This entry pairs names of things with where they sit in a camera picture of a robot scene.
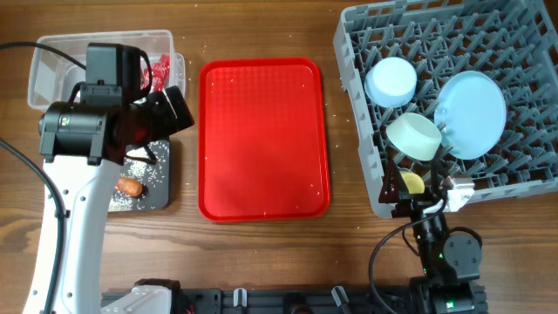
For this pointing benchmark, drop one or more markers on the white rice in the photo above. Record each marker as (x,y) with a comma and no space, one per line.
(144,170)

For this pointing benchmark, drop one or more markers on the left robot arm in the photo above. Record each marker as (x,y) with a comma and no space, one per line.
(83,143)

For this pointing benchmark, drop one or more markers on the red serving tray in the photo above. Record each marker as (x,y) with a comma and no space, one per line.
(262,147)

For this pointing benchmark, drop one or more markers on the yellow cup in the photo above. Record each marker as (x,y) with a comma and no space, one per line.
(414,183)

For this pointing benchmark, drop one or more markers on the red sauce packet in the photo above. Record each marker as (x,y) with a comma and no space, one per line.
(160,72)

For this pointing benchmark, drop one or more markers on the green bowl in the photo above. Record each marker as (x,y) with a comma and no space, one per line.
(415,136)

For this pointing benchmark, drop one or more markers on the light blue bowl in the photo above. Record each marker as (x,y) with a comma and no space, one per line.
(391,83)

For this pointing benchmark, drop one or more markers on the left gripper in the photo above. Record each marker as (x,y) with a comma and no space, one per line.
(165,121)

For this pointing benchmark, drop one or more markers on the grey dishwasher rack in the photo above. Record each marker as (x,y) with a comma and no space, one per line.
(514,43)

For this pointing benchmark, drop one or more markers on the clear plastic bin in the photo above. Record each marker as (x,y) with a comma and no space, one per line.
(53,77)

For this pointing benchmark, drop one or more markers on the light blue plate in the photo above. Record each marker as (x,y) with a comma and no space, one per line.
(473,111)

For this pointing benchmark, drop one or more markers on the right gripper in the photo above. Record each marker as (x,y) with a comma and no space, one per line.
(418,200)

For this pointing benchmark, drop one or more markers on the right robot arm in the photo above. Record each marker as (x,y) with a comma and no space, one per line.
(450,258)

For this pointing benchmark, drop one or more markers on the black plastic tray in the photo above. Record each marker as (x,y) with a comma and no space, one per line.
(148,183)

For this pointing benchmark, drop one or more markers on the orange carrot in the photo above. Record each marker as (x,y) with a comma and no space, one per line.
(129,187)

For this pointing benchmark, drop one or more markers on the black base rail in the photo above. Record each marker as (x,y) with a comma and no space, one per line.
(401,299)

